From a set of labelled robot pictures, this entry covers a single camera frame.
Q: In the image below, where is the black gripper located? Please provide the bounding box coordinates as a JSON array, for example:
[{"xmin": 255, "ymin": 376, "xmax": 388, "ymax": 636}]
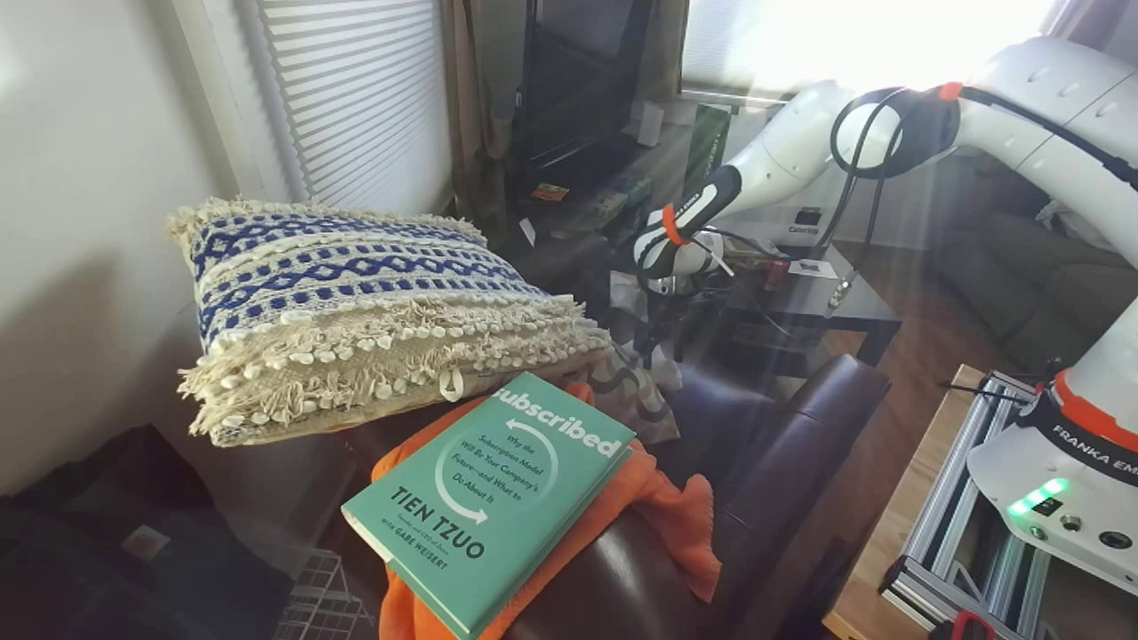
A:
[{"xmin": 631, "ymin": 219, "xmax": 731, "ymax": 298}]

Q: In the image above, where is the white stuffed toy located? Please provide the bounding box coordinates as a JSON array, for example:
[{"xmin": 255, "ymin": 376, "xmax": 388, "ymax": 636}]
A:
[{"xmin": 638, "ymin": 344, "xmax": 687, "ymax": 400}]

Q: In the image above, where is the green hardcover book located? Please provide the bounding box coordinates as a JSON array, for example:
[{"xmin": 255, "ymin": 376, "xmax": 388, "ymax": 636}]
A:
[{"xmin": 339, "ymin": 372, "xmax": 639, "ymax": 640}]

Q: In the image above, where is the green hanging cloth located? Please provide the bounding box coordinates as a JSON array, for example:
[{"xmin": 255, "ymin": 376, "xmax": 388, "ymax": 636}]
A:
[{"xmin": 675, "ymin": 105, "xmax": 734, "ymax": 206}]

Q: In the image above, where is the white paper sheet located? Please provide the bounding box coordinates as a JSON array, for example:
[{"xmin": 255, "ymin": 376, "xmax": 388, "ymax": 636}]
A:
[{"xmin": 787, "ymin": 258, "xmax": 842, "ymax": 285}]

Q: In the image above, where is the brown patterned cushion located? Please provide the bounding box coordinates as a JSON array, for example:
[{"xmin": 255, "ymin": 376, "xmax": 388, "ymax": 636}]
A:
[{"xmin": 581, "ymin": 341, "xmax": 682, "ymax": 447}]

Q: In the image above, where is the dark coffee table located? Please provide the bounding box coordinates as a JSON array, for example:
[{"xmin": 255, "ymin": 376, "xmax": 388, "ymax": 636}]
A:
[{"xmin": 693, "ymin": 239, "xmax": 905, "ymax": 380}]

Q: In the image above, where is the dark tv stand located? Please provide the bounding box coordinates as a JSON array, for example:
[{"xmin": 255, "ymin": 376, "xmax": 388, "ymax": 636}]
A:
[{"xmin": 509, "ymin": 0, "xmax": 659, "ymax": 206}]

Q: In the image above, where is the dark brown leather armchair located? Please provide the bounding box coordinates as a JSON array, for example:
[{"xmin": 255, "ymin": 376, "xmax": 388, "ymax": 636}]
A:
[{"xmin": 153, "ymin": 350, "xmax": 895, "ymax": 640}]

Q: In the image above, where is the brown curtain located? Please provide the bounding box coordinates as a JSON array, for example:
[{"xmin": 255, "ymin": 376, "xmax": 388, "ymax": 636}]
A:
[{"xmin": 437, "ymin": 0, "xmax": 521, "ymax": 241}]

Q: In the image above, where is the orange cloth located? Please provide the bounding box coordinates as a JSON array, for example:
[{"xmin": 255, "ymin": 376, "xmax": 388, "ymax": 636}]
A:
[{"xmin": 368, "ymin": 376, "xmax": 725, "ymax": 640}]

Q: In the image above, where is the blue white fringed pillow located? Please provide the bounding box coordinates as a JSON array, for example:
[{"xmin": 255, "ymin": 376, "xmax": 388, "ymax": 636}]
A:
[{"xmin": 163, "ymin": 196, "xmax": 617, "ymax": 451}]

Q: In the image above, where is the white window blind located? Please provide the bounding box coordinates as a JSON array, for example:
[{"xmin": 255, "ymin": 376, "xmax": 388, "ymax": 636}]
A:
[{"xmin": 234, "ymin": 0, "xmax": 456, "ymax": 222}]

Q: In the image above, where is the grey brown sofa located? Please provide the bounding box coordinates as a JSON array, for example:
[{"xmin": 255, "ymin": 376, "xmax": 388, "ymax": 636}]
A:
[{"xmin": 943, "ymin": 152, "xmax": 1138, "ymax": 376}]

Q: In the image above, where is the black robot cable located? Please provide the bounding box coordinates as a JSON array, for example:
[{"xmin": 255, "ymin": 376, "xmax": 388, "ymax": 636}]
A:
[{"xmin": 824, "ymin": 84, "xmax": 1138, "ymax": 194}]

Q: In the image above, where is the aluminium profile frame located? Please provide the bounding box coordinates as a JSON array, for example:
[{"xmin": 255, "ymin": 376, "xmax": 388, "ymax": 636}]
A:
[{"xmin": 879, "ymin": 372, "xmax": 1060, "ymax": 640}]

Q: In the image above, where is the white wire basket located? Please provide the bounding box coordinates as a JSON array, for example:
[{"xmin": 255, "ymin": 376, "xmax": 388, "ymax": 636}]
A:
[{"xmin": 267, "ymin": 548, "xmax": 383, "ymax": 640}]

